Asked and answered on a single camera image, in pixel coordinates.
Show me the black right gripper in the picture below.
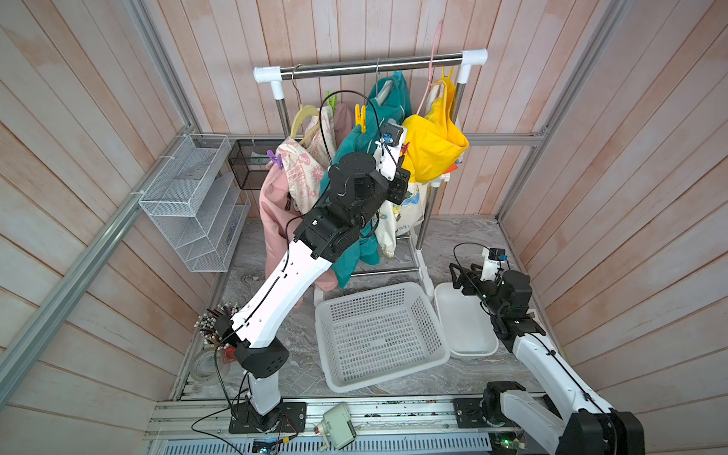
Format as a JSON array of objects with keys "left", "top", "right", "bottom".
[{"left": 451, "top": 262, "right": 507, "bottom": 320}]

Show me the yellow jacket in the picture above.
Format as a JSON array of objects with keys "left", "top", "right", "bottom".
[{"left": 403, "top": 69, "right": 469, "bottom": 184}]

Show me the pink wire hanger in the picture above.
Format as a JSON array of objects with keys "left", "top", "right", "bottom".
[{"left": 416, "top": 19, "right": 444, "bottom": 115}]

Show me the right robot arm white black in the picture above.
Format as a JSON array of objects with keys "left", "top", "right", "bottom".
[{"left": 449, "top": 263, "right": 646, "bottom": 454}]

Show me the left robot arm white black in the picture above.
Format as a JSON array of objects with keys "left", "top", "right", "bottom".
[{"left": 213, "top": 152, "right": 411, "bottom": 417}]

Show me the yellow-green plastic hanger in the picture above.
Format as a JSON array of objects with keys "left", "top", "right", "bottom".
[{"left": 288, "top": 104, "right": 320, "bottom": 140}]

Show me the white plastic tray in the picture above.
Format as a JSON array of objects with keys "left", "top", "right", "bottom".
[{"left": 434, "top": 282, "right": 500, "bottom": 359}]

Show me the yellow clothespin on green sweatshirt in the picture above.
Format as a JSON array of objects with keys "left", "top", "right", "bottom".
[{"left": 355, "top": 104, "right": 367, "bottom": 134}]

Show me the green sweatshirt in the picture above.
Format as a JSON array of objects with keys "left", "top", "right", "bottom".
[{"left": 331, "top": 71, "right": 413, "bottom": 289}]

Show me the floral pink white garment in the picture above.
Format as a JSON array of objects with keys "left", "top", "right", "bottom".
[{"left": 277, "top": 105, "right": 337, "bottom": 213}]

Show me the white perforated laundry basket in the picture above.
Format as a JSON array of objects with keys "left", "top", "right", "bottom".
[{"left": 315, "top": 282, "right": 450, "bottom": 394}]

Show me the pink jacket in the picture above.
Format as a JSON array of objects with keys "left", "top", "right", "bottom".
[{"left": 259, "top": 164, "right": 339, "bottom": 293}]

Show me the purple clothespin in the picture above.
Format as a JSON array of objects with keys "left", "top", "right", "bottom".
[{"left": 267, "top": 150, "right": 284, "bottom": 170}]

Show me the metal clothes rack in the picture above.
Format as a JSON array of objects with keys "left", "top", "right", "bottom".
[{"left": 253, "top": 49, "right": 488, "bottom": 297}]

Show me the red cup of pencils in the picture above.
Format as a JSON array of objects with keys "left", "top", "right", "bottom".
[{"left": 195, "top": 303, "right": 240, "bottom": 364}]

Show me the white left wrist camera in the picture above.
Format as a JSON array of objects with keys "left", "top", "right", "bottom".
[{"left": 373, "top": 119, "right": 408, "bottom": 181}]

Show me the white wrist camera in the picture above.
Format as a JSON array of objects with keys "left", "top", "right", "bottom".
[
  {"left": 481, "top": 246, "right": 507, "bottom": 282},
  {"left": 373, "top": 119, "right": 408, "bottom": 181}
]

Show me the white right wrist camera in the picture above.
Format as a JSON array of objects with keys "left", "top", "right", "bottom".
[{"left": 481, "top": 246, "right": 507, "bottom": 282}]

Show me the dark mesh wall basket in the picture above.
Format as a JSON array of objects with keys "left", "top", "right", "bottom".
[{"left": 227, "top": 138, "right": 282, "bottom": 191}]

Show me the green-white box on rail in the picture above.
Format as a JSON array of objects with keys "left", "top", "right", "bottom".
[{"left": 315, "top": 403, "right": 356, "bottom": 451}]

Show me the white wire mesh wall shelf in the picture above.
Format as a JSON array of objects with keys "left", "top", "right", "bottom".
[{"left": 140, "top": 134, "right": 250, "bottom": 273}]

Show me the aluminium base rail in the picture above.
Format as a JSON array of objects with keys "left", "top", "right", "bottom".
[{"left": 141, "top": 394, "right": 570, "bottom": 455}]

